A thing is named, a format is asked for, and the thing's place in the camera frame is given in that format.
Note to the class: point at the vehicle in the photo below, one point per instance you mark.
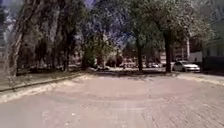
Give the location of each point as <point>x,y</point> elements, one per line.
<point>153,65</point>

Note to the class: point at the stone kerb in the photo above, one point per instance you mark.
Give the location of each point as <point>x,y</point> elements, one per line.
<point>40,83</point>

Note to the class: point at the row of trees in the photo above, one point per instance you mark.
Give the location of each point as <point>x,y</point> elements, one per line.
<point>70,43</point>

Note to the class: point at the white car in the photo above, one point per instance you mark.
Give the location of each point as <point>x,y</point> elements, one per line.
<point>186,66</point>

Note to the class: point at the grass strip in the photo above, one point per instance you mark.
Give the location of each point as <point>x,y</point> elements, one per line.
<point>33,78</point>

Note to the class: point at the large tree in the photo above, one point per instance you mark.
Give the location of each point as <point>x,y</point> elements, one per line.
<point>168,50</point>
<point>16,43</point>
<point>139,53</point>

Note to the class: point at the pale sandy path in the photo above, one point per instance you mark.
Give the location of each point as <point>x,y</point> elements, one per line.
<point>110,103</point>

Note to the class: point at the pale building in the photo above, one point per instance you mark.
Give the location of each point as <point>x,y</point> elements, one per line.
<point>215,46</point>

